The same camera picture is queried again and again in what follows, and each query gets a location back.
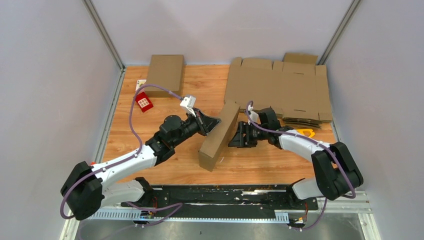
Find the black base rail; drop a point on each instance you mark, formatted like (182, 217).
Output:
(233, 202)

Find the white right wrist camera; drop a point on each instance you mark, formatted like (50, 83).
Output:
(252, 115)

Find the closed brown cardboard box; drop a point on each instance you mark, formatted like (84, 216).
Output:
(167, 71)

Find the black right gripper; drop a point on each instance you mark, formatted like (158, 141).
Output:
(240, 141)

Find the stack of flat cardboard sheets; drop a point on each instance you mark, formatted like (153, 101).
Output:
(296, 87)

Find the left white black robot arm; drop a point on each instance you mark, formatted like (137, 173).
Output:
(91, 187)

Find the red plastic window block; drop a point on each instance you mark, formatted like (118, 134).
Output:
(143, 101)

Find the playing card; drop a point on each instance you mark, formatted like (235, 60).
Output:
(139, 83)

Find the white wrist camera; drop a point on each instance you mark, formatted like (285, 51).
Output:
(252, 115)
(187, 103)

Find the yellow plastic triangle block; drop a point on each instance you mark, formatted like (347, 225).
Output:
(308, 132)

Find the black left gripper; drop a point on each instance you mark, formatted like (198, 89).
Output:
(206, 124)

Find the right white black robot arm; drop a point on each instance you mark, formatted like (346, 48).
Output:
(335, 170)

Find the brown cardboard box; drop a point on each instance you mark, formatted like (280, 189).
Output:
(219, 137)
(167, 71)

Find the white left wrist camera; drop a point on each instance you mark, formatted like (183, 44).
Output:
(187, 103)

